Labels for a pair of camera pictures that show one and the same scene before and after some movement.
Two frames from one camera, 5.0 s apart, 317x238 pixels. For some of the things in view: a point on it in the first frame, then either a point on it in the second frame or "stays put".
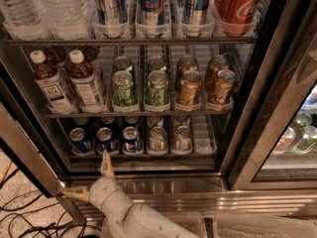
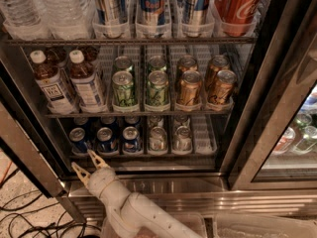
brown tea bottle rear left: (55, 58) stays put
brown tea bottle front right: (84, 83) stays put
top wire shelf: (130, 41) stays put
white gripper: (101, 190) -> (99, 179)
